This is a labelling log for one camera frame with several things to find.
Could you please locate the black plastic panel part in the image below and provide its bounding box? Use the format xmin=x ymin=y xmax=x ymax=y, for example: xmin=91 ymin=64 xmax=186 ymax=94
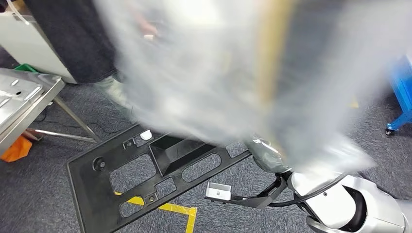
xmin=66 ymin=123 xmax=255 ymax=233

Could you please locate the white cabinet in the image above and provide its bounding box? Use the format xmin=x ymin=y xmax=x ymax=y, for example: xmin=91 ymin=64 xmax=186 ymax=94
xmin=0 ymin=11 xmax=76 ymax=85

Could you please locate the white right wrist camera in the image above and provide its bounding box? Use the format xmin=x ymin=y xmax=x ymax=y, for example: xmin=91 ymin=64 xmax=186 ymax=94
xmin=206 ymin=182 xmax=232 ymax=201

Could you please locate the green bin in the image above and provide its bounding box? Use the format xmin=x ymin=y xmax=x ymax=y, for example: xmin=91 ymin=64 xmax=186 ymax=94
xmin=13 ymin=63 xmax=39 ymax=74

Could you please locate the blue metal shelf rack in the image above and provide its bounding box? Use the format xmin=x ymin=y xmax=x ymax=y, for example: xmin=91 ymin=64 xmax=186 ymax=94
xmin=384 ymin=54 xmax=412 ymax=136

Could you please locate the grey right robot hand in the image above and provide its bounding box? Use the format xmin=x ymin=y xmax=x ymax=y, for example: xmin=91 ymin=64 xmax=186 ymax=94
xmin=244 ymin=136 xmax=292 ymax=174

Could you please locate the translucent plastic sheet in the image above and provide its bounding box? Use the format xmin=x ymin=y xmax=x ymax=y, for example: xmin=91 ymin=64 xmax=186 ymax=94
xmin=93 ymin=0 xmax=412 ymax=176

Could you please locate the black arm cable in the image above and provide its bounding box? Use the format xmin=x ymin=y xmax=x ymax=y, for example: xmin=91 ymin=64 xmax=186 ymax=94
xmin=267 ymin=172 xmax=350 ymax=207

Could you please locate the black camera bracket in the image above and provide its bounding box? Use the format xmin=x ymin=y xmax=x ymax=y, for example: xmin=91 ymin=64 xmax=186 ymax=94
xmin=205 ymin=175 xmax=289 ymax=210

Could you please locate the steel workbench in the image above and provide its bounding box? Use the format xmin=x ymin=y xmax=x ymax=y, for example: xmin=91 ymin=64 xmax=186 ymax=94
xmin=0 ymin=67 xmax=102 ymax=157

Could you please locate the orange bag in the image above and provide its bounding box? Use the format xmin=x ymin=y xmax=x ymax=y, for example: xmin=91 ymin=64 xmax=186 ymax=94
xmin=0 ymin=135 xmax=34 ymax=163

